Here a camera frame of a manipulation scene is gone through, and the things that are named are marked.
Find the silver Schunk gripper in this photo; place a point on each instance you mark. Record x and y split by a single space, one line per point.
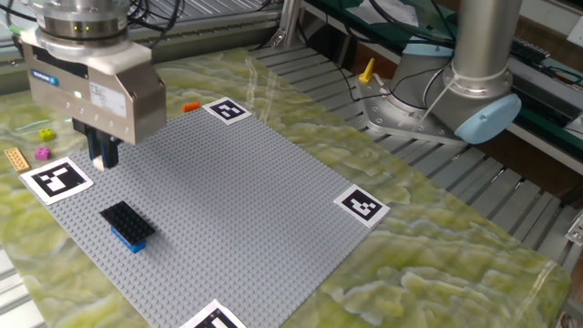
136 105

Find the small magenta Lego brick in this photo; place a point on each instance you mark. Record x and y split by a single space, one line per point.
43 153

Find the tan Lego plate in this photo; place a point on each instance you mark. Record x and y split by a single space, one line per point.
17 159

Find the silver UR5 robot arm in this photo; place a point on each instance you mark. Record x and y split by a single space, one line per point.
483 45

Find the small lime green Lego brick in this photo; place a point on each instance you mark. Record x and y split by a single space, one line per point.
46 135

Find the black Lego plate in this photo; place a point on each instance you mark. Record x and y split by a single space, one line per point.
127 223

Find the orange Lego brick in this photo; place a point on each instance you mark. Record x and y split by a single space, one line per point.
191 106

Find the blue Lego brick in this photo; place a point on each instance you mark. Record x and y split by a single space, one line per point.
132 246

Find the grey Lego baseplate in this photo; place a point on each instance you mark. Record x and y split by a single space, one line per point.
228 205

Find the black white fiducial marker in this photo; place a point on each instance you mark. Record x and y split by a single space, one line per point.
214 318
362 206
226 110
56 181

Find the yellow plastic clip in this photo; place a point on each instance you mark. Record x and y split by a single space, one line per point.
367 70

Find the white paper sheet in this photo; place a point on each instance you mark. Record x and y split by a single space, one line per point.
382 11

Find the green marble pattern mat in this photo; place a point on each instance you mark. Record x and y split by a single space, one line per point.
432 273

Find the aluminium frame post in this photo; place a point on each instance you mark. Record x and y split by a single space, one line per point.
291 18

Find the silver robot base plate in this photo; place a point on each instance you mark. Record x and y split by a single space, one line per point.
387 118

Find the white metal corner bracket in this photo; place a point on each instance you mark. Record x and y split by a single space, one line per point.
575 230

